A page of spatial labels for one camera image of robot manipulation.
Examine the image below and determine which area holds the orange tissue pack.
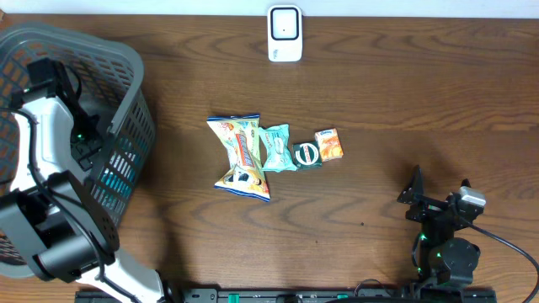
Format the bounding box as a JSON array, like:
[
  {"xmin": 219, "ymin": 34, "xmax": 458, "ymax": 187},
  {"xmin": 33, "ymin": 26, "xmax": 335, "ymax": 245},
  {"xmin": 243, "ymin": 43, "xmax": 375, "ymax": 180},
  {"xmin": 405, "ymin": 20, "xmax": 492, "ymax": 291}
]
[{"xmin": 315, "ymin": 128, "xmax": 344, "ymax": 162}]

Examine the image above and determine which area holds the green round-logo box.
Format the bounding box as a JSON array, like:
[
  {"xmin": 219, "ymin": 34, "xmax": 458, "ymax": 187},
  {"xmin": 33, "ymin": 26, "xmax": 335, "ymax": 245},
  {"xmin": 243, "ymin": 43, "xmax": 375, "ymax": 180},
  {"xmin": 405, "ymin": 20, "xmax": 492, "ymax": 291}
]
[{"xmin": 292, "ymin": 141, "xmax": 323, "ymax": 171}]

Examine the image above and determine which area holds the teal wet wipes pack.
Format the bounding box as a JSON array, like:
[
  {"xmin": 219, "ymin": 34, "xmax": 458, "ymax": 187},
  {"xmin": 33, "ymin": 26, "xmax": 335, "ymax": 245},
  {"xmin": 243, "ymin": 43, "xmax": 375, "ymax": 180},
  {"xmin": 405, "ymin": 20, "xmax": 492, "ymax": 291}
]
[{"xmin": 259, "ymin": 124, "xmax": 297, "ymax": 173}]

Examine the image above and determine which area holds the yellow snack bag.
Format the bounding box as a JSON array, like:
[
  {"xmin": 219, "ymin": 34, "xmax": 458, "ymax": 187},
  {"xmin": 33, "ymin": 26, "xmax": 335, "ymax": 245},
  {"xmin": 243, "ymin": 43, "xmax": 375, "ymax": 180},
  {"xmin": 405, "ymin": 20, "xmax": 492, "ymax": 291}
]
[{"xmin": 206, "ymin": 114, "xmax": 270, "ymax": 202}]

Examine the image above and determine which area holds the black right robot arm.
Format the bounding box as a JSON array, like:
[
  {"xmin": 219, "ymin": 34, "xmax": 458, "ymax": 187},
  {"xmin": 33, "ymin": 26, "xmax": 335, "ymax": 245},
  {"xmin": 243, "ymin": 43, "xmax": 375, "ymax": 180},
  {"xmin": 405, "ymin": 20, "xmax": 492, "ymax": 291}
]
[{"xmin": 397, "ymin": 166, "xmax": 486, "ymax": 290}]

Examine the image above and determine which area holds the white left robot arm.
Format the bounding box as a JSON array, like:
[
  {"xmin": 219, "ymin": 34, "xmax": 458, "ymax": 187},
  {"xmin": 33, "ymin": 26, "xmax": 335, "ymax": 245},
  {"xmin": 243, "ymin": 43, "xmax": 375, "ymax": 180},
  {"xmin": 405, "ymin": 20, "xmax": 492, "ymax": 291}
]
[{"xmin": 1, "ymin": 96, "xmax": 176, "ymax": 302}]

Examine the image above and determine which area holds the white barcode scanner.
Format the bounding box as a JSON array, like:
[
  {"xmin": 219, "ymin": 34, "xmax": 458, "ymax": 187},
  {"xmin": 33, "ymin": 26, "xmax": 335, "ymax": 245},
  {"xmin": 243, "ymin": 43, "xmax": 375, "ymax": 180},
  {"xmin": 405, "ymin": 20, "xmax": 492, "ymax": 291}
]
[{"xmin": 267, "ymin": 4, "xmax": 303, "ymax": 62}]

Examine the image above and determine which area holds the grey plastic shopping basket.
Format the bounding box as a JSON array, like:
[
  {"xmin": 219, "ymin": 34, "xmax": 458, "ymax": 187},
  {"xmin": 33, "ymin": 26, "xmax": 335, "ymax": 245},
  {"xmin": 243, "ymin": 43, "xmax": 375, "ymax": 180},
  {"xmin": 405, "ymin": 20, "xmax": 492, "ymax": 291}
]
[{"xmin": 1, "ymin": 24, "xmax": 155, "ymax": 285}]

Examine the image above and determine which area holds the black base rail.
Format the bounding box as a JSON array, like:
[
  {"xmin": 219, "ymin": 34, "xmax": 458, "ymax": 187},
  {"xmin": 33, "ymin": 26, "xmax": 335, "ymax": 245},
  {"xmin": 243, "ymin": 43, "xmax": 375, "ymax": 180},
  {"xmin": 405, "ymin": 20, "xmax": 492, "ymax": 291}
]
[{"xmin": 75, "ymin": 287, "xmax": 498, "ymax": 303}]

